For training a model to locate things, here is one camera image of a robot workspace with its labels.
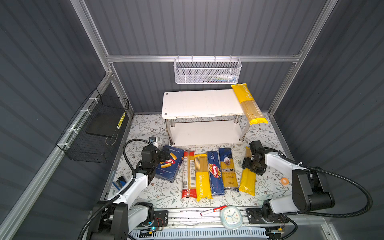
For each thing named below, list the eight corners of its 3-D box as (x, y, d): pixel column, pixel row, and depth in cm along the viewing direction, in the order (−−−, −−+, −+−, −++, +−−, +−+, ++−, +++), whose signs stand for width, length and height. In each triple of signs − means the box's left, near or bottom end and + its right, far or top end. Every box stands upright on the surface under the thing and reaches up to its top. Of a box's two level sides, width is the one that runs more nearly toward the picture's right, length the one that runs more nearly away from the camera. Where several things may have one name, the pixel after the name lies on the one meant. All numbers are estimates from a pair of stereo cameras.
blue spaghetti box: (211, 195, 83) (212, 193, 79) (207, 154, 99) (207, 151, 96) (223, 195, 83) (224, 193, 79) (217, 154, 99) (218, 151, 96)
